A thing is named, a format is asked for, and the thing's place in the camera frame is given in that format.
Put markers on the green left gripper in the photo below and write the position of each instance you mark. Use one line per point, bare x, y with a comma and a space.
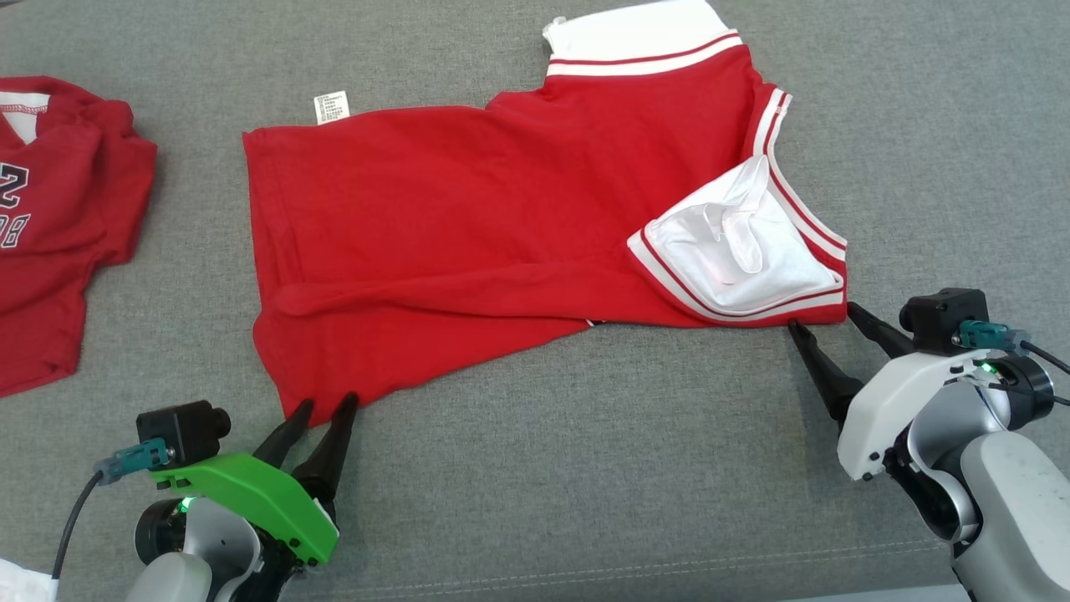
251, 493

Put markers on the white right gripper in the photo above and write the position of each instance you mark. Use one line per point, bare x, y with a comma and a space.
886, 410

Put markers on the red Bulls jersey white trim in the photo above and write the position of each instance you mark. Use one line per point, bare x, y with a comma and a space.
418, 234

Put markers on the red jersey shirt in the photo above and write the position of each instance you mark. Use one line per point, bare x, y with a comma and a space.
50, 276

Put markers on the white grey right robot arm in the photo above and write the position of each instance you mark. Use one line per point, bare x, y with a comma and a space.
1011, 502

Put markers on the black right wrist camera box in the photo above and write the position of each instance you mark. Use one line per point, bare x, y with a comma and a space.
940, 318

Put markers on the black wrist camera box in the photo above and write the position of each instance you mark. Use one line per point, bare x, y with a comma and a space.
180, 428
940, 318

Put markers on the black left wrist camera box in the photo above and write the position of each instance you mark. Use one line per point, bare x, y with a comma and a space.
180, 428

